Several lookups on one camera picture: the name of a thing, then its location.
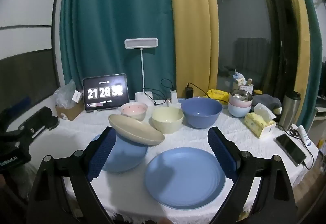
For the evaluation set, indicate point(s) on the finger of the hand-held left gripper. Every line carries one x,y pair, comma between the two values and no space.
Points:
38,118

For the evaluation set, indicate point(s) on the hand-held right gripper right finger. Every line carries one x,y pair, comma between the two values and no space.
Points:
221,152

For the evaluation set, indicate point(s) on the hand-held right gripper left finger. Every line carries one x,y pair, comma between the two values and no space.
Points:
101,152

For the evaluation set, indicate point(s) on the blue plate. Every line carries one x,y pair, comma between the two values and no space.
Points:
183,178
127,157

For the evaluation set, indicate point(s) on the beige plate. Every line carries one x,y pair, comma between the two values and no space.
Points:
135,128

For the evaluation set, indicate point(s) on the large blue bowl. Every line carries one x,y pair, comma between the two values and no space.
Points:
201,114

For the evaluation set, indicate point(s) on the pink speckled bowl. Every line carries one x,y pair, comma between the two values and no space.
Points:
133,112

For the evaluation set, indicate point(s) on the cream bowl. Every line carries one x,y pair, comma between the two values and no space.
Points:
166,122

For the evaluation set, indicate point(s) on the white tablecloth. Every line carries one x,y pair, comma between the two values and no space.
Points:
254,157

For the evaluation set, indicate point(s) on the clear plastic bag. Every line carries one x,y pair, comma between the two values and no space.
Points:
62,94

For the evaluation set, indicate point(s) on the light blue bowl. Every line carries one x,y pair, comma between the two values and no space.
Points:
238,112

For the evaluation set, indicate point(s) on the small white box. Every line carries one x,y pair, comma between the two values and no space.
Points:
77,97

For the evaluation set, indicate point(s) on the yellow tissue box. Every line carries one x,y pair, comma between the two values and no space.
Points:
257,122

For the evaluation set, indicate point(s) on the pink steel-lined bowl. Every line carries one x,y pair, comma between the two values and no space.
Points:
240,98

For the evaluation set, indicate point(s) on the yellow plastic bag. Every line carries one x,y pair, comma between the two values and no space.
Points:
216,94

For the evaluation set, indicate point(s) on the tablet with clock display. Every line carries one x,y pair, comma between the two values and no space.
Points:
105,92

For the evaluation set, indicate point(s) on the white power strip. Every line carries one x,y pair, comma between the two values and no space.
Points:
179,100

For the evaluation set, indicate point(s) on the grey cloth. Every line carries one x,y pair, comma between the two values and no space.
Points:
267,103

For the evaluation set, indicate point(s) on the black charger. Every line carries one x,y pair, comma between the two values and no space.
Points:
189,91

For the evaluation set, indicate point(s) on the white perforated basket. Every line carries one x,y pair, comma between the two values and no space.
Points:
248,88

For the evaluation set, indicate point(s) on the black smartphone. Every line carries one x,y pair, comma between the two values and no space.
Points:
291,150

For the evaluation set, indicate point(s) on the white charger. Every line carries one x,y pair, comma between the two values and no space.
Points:
173,95

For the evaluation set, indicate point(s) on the steel thermos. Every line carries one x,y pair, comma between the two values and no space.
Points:
289,112

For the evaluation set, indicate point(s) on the white tube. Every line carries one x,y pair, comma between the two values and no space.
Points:
305,136

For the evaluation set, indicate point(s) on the dark radiator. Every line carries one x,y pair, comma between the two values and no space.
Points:
250,50

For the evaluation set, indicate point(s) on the white desk lamp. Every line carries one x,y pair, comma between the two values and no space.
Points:
141,43

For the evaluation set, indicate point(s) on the teal curtain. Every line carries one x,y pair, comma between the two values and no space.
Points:
114,15
310,35

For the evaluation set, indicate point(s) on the yellow curtain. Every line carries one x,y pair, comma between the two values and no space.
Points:
191,22
295,22

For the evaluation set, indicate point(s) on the black round mount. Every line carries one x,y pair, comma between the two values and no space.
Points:
53,123

